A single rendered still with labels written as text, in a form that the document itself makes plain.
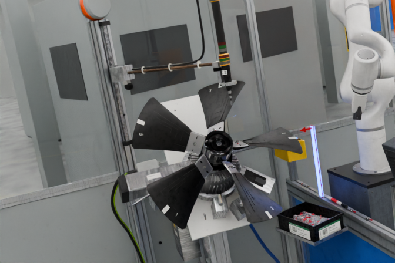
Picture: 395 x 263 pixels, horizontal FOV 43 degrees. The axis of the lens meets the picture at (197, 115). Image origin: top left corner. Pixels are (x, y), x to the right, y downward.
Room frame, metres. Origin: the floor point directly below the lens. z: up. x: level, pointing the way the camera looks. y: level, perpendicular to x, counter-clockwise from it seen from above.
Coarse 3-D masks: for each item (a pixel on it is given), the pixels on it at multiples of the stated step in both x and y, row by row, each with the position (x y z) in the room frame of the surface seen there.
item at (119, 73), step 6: (114, 66) 2.48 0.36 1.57; (120, 66) 2.43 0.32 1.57; (126, 66) 2.42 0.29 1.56; (132, 66) 2.45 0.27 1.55; (114, 72) 2.44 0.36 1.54; (120, 72) 2.41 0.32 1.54; (126, 72) 2.42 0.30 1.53; (114, 78) 2.44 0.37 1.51; (120, 78) 2.41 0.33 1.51; (126, 78) 2.41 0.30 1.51; (132, 78) 2.44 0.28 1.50
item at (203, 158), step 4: (204, 156) 1.98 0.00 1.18; (200, 160) 1.96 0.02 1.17; (204, 160) 1.97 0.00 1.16; (196, 164) 1.95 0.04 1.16; (200, 164) 1.96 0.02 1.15; (204, 164) 1.97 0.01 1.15; (208, 164) 1.99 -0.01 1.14; (200, 168) 1.96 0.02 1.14; (204, 168) 1.97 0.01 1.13; (208, 168) 1.99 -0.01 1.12; (200, 172) 1.96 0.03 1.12; (204, 172) 1.97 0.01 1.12; (204, 176) 1.97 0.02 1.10
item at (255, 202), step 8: (232, 176) 1.91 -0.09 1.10; (240, 176) 1.96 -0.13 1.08; (240, 184) 1.89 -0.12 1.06; (248, 184) 1.93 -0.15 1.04; (240, 192) 1.85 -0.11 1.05; (248, 192) 1.88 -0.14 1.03; (256, 192) 1.93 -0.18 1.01; (248, 200) 1.84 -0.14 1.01; (256, 200) 1.87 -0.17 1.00; (264, 200) 1.91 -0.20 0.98; (272, 200) 1.95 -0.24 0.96; (248, 208) 1.81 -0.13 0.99; (256, 208) 1.83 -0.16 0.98; (264, 208) 1.85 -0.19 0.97; (280, 208) 1.92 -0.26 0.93; (248, 216) 1.78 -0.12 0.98; (256, 216) 1.80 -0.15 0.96; (264, 216) 1.82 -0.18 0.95; (272, 216) 1.84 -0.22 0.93
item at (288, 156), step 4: (300, 140) 2.37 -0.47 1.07; (300, 144) 2.35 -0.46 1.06; (304, 144) 2.36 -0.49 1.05; (304, 148) 2.36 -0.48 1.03; (276, 152) 2.46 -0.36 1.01; (280, 152) 2.41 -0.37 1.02; (284, 152) 2.36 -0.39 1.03; (288, 152) 2.34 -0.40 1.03; (292, 152) 2.34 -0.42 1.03; (304, 152) 2.36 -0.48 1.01; (276, 156) 2.47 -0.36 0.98; (280, 156) 2.42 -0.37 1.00; (284, 156) 2.37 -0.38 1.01; (288, 156) 2.34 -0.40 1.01; (292, 156) 2.34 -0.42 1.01; (296, 156) 2.35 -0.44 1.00; (300, 156) 2.35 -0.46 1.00; (304, 156) 2.36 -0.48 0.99; (288, 160) 2.34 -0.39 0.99; (292, 160) 2.34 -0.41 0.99
